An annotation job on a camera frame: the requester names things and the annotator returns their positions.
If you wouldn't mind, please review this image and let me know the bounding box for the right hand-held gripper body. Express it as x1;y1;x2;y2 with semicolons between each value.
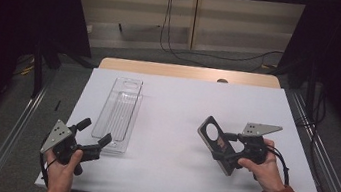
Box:
233;120;283;167

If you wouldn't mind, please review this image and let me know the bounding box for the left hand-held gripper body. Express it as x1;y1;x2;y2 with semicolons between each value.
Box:
37;117;106;180

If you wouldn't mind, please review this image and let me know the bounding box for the clear plastic tray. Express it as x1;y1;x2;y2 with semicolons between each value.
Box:
88;73;146;157

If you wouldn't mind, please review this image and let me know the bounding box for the person's right hand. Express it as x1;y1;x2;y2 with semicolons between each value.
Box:
234;135;292;192

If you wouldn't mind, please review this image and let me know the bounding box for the person's left hand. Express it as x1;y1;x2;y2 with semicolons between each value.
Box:
40;144;85;192

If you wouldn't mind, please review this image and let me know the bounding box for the white table board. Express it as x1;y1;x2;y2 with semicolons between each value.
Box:
33;56;341;192

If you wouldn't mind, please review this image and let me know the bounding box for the black metal stand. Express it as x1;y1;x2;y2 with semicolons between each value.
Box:
27;36;50;101

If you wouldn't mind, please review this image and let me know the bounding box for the wooden table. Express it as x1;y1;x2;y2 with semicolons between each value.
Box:
99;51;283;94

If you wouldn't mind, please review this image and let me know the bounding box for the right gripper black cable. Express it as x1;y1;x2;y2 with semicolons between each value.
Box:
261;144;295;187

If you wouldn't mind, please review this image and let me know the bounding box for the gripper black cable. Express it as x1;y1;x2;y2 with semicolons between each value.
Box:
33;139;55;191
261;144;295;187

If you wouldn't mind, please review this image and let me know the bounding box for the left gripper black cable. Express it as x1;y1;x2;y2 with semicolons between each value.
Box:
33;139;55;191

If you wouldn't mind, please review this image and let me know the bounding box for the black floor cable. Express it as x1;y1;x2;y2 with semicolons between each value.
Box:
196;39;286;79

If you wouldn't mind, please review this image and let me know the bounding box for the hanging black cable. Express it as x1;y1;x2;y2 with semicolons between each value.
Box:
155;0;221;69

